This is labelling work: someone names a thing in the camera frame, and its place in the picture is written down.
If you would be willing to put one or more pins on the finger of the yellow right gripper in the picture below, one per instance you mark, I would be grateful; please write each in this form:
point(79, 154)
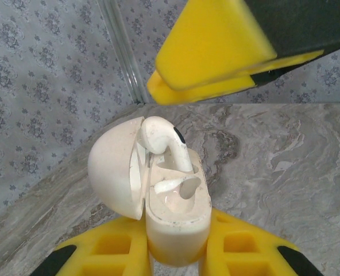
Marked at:
point(216, 43)
point(210, 89)

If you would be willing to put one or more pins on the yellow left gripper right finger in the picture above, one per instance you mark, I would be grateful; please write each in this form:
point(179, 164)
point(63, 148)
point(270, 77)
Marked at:
point(213, 253)

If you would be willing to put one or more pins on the white earbud charging case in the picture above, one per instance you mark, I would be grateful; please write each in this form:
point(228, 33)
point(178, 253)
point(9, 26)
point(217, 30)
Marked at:
point(175, 235)

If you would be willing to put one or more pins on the aluminium frame post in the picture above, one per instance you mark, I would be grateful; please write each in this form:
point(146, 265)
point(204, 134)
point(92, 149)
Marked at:
point(127, 51)

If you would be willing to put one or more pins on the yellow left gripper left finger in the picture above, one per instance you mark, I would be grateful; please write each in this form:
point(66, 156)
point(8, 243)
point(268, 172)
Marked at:
point(138, 258)

